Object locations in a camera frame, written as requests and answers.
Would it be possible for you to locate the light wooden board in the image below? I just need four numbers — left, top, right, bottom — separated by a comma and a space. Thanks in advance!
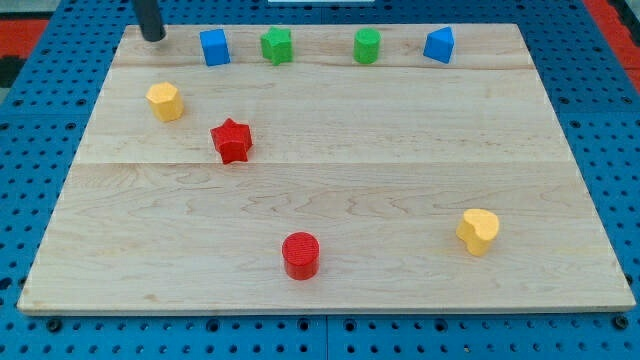
17, 24, 636, 316

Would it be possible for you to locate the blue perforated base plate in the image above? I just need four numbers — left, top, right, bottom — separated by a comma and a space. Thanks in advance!
1, 0, 639, 359

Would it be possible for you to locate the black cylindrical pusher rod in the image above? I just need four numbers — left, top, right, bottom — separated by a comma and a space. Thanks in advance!
132, 0, 166, 42

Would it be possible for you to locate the red cylinder block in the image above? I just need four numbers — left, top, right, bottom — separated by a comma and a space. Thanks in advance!
281, 232, 320, 281

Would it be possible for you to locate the yellow heart block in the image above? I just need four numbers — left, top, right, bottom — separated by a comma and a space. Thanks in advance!
455, 208, 500, 256

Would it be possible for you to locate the green star block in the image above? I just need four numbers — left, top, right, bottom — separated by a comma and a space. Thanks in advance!
260, 26, 293, 66

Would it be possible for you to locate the red star block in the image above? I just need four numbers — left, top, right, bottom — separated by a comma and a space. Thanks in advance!
210, 118, 253, 164

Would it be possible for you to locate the blue cube block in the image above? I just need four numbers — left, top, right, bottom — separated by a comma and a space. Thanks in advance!
199, 28, 231, 67

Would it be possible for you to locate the yellow hexagon block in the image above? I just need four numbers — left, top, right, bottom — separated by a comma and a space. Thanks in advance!
146, 82, 184, 122

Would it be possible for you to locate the green cylinder block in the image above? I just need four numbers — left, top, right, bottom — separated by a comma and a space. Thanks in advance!
353, 28, 381, 64

